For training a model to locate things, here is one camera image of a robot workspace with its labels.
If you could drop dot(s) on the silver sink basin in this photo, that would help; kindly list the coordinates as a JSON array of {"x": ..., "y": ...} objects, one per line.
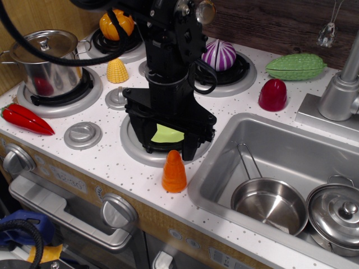
[{"x": 250, "y": 146}]

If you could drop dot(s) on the silver faucet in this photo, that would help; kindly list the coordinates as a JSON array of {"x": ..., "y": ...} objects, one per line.
[{"x": 337, "y": 109}]

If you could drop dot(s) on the purple white toy onion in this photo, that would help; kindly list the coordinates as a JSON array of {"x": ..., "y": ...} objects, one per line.
[{"x": 220, "y": 55}]

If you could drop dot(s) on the silver stove knob middle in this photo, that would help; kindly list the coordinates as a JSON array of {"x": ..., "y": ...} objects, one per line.
[{"x": 115, "y": 99}]

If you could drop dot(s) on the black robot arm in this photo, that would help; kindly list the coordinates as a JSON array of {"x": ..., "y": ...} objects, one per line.
[{"x": 174, "y": 44}]

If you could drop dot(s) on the silver oven dial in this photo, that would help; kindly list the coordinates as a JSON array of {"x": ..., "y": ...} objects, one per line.
[
  {"x": 116, "y": 212},
  {"x": 17, "y": 160}
]

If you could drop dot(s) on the steel saucepan in sink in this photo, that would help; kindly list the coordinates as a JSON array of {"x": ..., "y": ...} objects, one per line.
[{"x": 268, "y": 200}]

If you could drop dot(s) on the green toy bitter gourd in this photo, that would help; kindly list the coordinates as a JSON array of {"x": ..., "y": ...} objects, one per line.
[{"x": 296, "y": 67}]

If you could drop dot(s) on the steel lidded pot in sink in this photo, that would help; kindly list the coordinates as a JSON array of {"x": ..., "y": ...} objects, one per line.
[{"x": 333, "y": 216}]

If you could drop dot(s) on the silver oven door handle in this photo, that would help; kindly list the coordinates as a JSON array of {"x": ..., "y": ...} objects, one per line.
[{"x": 81, "y": 220}]

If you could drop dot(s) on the silver stove knob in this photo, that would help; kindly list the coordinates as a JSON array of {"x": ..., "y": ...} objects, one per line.
[
  {"x": 115, "y": 99},
  {"x": 143, "y": 69},
  {"x": 82, "y": 136}
]

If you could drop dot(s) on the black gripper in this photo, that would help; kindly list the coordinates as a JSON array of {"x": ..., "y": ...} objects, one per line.
[{"x": 172, "y": 105}]

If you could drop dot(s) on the light green plate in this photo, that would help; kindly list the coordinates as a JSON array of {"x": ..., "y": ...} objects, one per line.
[{"x": 165, "y": 134}]

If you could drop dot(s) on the back right burner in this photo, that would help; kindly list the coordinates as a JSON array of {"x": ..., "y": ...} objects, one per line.
[{"x": 235, "y": 80}]

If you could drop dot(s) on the silver stove knob back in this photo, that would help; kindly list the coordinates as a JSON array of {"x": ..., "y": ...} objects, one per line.
[{"x": 143, "y": 69}]

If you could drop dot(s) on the yellow toy corn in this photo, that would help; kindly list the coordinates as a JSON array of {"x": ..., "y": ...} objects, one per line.
[{"x": 116, "y": 71}]

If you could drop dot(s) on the red toy chili pepper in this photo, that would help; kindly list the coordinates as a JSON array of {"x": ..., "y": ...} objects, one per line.
[{"x": 24, "y": 118}]

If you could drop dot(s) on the hanging metal whisk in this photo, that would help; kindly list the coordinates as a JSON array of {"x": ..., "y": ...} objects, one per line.
[{"x": 328, "y": 33}]

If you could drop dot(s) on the silver stove knob front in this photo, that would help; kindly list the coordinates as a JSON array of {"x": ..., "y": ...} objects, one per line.
[{"x": 82, "y": 136}]

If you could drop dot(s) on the front left burner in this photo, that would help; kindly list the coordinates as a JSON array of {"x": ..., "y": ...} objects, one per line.
[{"x": 65, "y": 109}]

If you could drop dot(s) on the silver oven dial right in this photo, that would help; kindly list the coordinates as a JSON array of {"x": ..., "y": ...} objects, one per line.
[{"x": 116, "y": 212}]

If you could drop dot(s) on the steel pot with lid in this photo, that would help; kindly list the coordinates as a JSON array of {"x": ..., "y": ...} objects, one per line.
[{"x": 44, "y": 78}]

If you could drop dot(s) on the silver oven dial left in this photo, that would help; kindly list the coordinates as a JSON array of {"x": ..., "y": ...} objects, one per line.
[{"x": 17, "y": 160}]

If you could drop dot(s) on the blue device lower left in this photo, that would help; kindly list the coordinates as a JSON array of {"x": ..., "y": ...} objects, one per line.
[{"x": 26, "y": 228}]

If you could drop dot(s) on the orange toy pumpkin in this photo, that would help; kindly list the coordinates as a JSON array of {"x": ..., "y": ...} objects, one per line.
[{"x": 108, "y": 28}]

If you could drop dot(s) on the yellow cloth lower left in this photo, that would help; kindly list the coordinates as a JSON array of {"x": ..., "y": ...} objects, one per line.
[{"x": 50, "y": 253}]

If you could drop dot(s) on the back left burner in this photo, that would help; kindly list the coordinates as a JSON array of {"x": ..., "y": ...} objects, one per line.
[{"x": 101, "y": 46}]

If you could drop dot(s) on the hanging metal spoon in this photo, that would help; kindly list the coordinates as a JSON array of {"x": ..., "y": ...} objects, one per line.
[{"x": 206, "y": 12}]

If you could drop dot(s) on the orange toy carrot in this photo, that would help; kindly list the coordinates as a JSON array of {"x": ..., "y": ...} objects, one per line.
[{"x": 174, "y": 178}]

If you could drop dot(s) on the red toy pepper half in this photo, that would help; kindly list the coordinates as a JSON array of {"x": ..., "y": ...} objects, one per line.
[{"x": 273, "y": 95}]

